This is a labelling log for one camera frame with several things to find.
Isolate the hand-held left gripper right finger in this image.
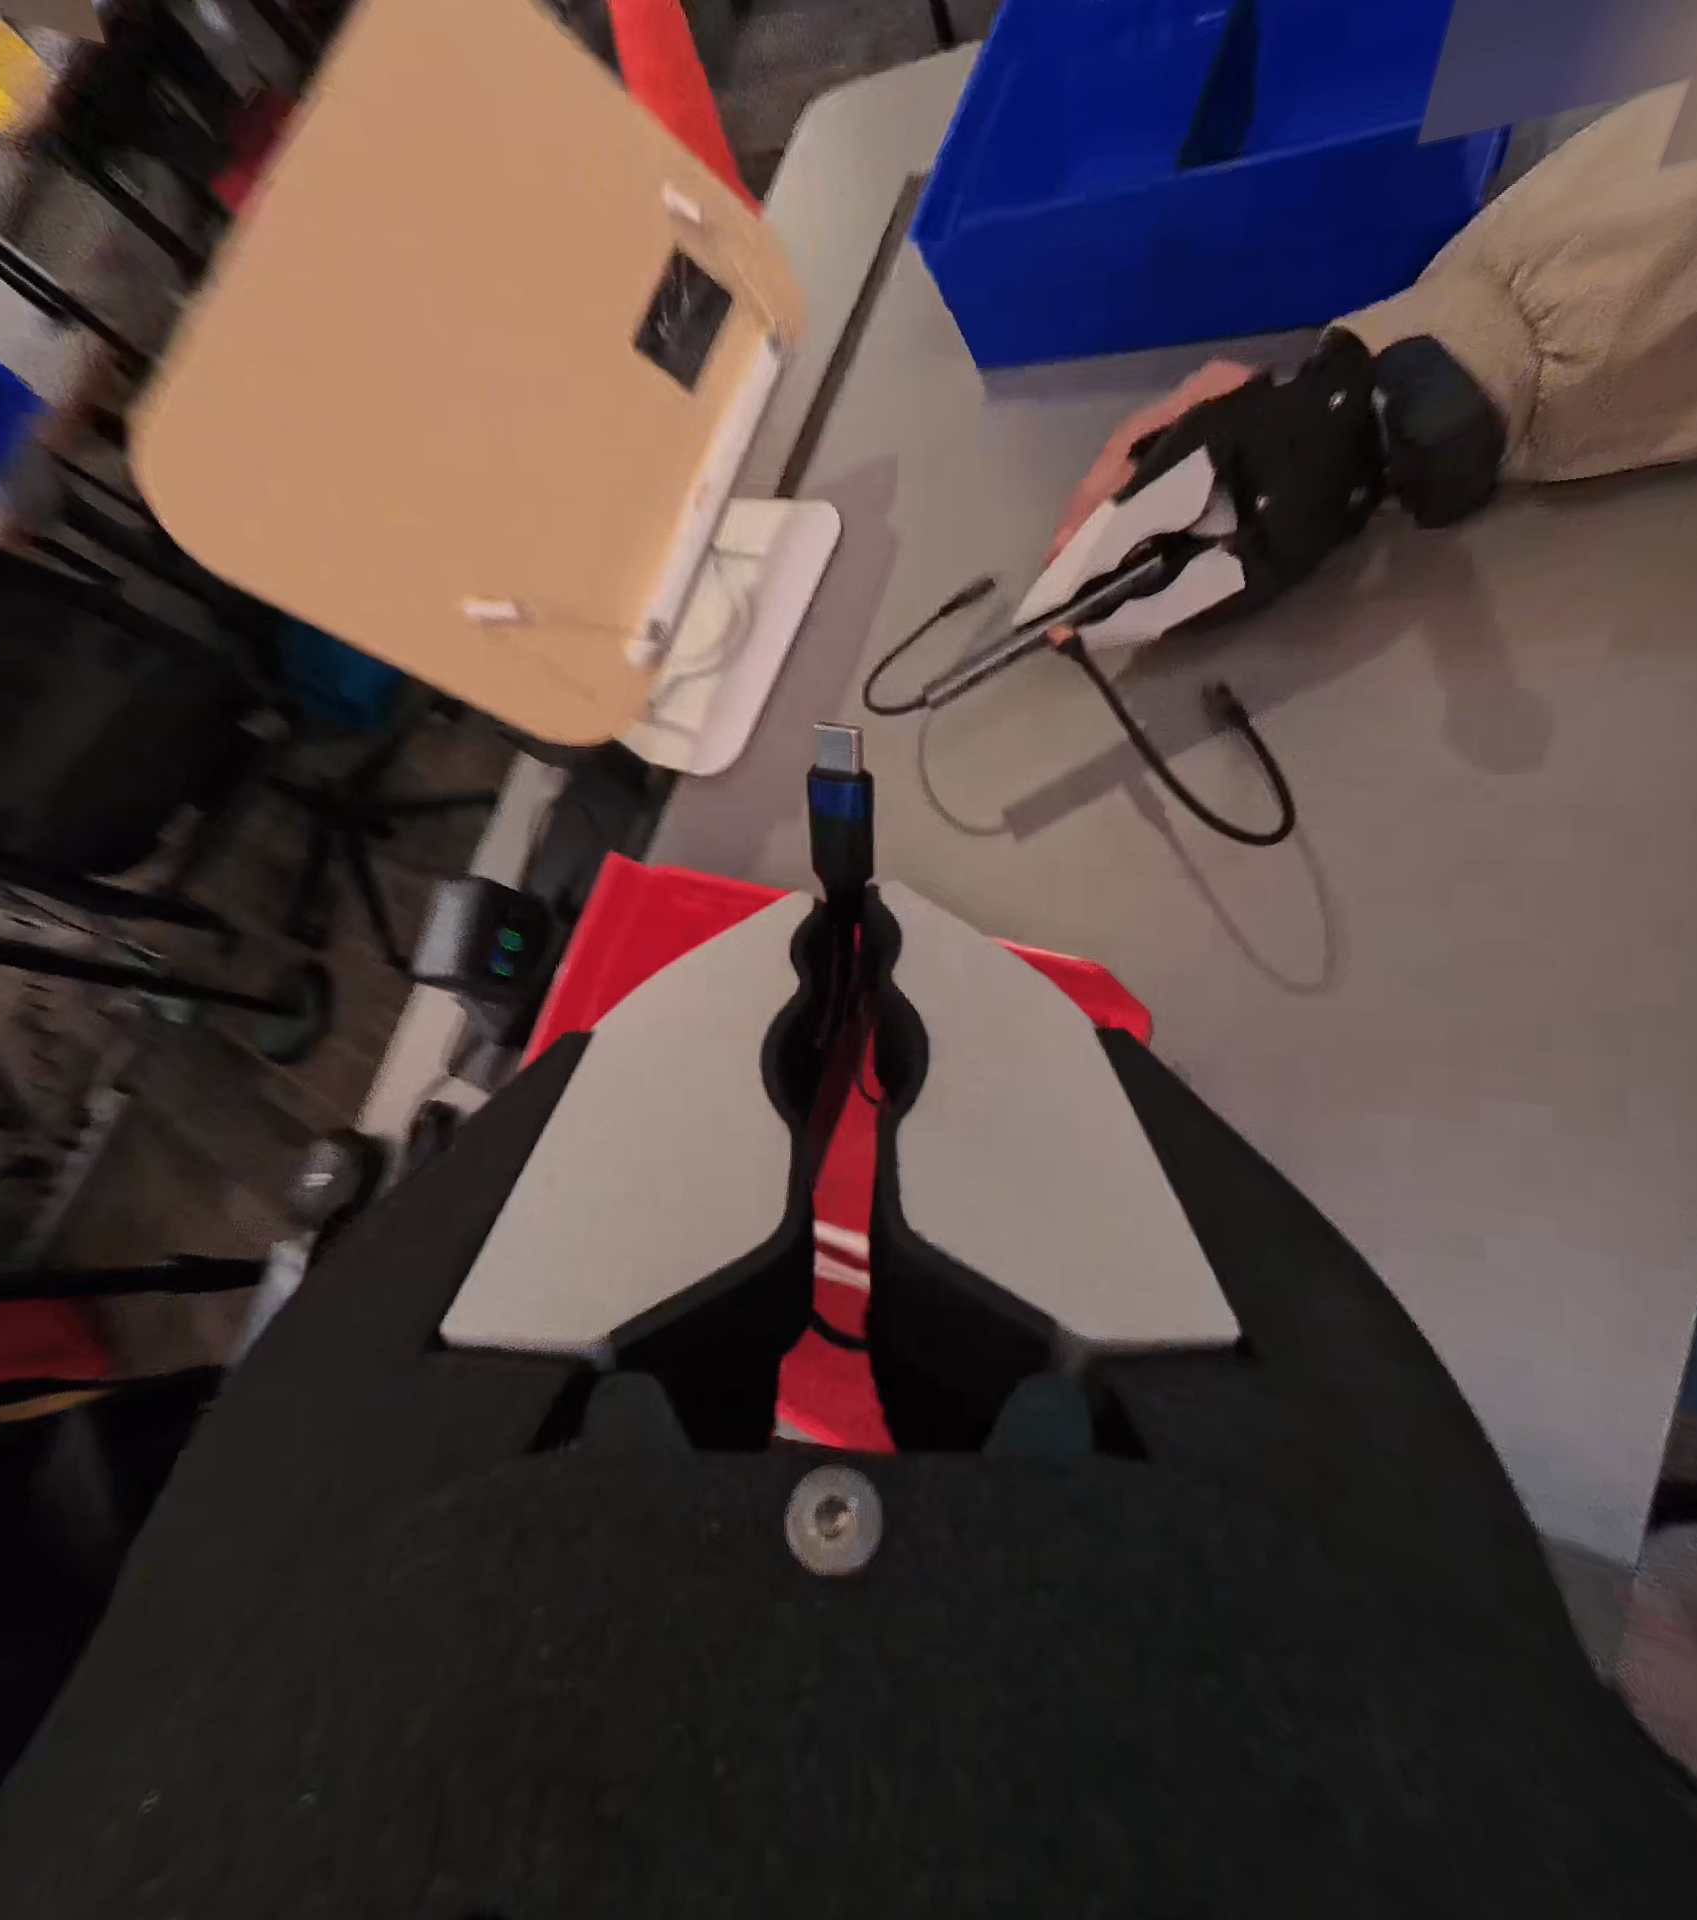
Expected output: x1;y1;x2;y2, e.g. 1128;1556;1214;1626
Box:
867;879;1249;1361

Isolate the person's right forearm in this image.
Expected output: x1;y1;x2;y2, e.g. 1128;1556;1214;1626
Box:
1329;82;1697;486

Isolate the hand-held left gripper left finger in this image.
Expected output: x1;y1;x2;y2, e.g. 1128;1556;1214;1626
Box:
441;885;823;1369

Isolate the black cable with gold bands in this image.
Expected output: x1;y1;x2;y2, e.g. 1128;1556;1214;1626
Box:
1058;627;1300;847

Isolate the black office chair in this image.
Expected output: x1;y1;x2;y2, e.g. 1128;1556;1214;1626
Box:
0;510;491;963

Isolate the black power station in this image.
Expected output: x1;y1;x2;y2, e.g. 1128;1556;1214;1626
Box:
413;876;553;1001

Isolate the red plastic bin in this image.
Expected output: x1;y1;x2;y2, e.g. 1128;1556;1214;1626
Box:
519;853;1153;1459

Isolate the grey desk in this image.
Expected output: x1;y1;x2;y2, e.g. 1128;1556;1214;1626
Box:
352;44;1697;1669

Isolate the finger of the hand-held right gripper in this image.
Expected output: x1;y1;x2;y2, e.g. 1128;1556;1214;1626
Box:
1012;450;1228;637
1073;533;1251;654

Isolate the person's right hand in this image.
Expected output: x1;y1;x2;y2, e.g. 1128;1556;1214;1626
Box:
1050;361;1262;564

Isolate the wooden board stand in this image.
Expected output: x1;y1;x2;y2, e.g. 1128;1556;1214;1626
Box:
128;0;843;780

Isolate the black cable with blue bands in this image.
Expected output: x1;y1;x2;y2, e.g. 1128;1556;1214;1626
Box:
806;722;892;1113

